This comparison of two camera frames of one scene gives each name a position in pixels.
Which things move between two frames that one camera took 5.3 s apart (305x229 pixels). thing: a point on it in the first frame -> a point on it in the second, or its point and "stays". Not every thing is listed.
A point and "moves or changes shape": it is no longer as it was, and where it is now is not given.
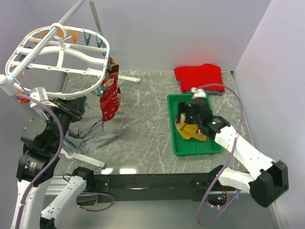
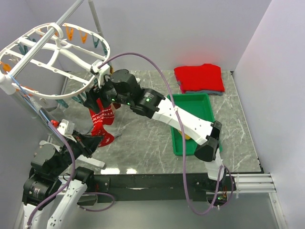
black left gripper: (76, 107) -> (86, 143)
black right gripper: (184, 107) -> (93, 94)
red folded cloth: (190, 77) stays
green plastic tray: (181, 146) stays
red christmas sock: (112, 72) moves or changes shape
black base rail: (152, 188) stays
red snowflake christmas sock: (109, 100) moves or changes shape
